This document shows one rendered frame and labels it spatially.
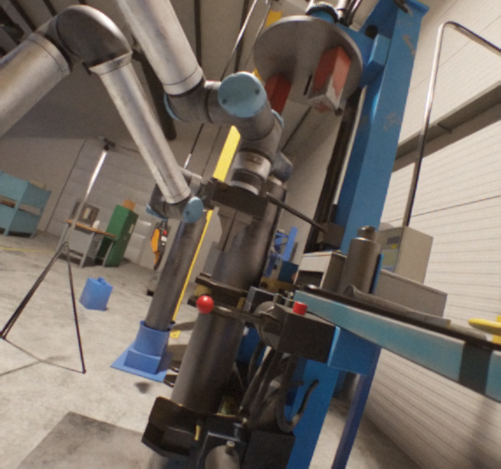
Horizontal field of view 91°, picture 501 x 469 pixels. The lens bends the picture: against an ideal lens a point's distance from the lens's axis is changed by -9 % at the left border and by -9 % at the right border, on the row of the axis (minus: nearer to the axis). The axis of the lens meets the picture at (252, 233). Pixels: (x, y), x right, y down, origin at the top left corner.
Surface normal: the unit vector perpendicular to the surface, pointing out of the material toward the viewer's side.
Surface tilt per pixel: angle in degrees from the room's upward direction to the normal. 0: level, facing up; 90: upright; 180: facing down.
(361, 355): 90
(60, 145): 90
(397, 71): 90
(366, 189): 90
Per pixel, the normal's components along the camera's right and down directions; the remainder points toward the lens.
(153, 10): 0.58, 0.68
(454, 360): -0.94, -0.33
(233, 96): -0.22, -0.22
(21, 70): 0.64, -0.01
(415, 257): 0.15, -0.11
